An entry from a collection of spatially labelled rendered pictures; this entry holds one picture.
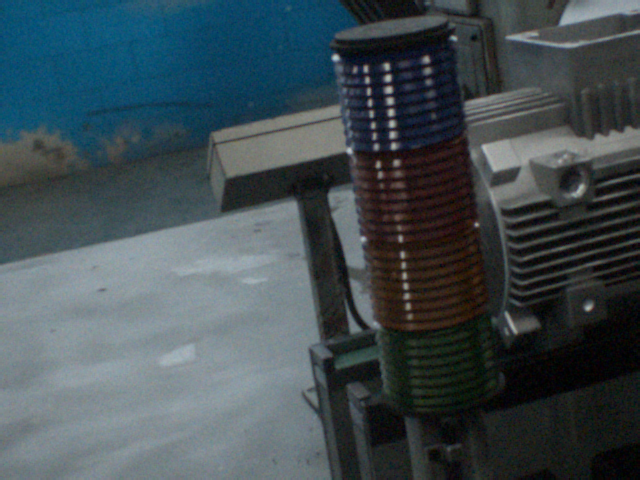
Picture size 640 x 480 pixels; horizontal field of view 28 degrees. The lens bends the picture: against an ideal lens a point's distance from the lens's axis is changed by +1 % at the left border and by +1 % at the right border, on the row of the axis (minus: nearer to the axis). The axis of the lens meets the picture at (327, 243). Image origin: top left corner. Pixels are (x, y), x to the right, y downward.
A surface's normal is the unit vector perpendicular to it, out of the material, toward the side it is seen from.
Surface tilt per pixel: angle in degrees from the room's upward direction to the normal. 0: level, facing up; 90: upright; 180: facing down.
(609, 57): 90
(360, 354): 0
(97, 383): 0
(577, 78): 90
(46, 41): 90
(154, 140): 90
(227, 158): 52
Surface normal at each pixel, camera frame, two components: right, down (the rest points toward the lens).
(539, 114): 0.32, 0.19
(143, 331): -0.15, -0.95
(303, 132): 0.14, -0.40
